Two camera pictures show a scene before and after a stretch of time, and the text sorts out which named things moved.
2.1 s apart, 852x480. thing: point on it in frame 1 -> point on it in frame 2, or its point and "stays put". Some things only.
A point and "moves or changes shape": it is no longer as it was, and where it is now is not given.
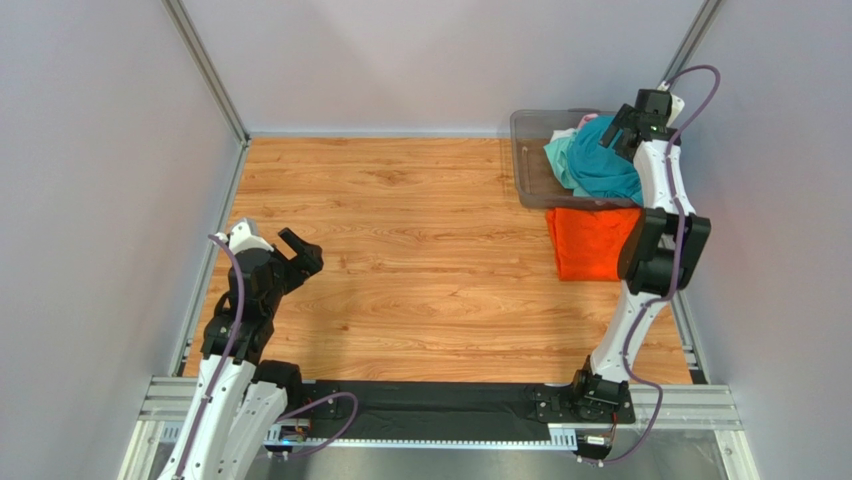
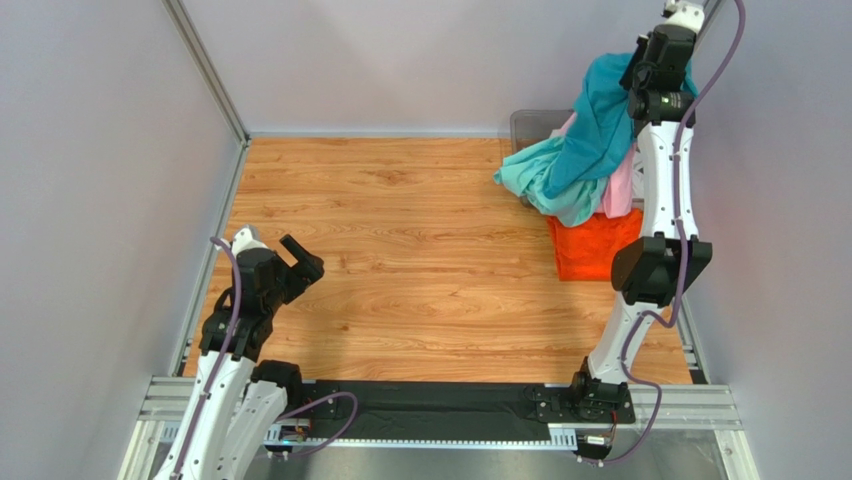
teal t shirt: (597, 169) moves or changes shape
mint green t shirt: (557, 155) -> (525, 173)
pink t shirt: (585, 119) -> (618, 201)
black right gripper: (625, 127) -> (639, 59)
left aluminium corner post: (211, 79) stays put
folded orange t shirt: (589, 243) stays put
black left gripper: (308, 261) stays put
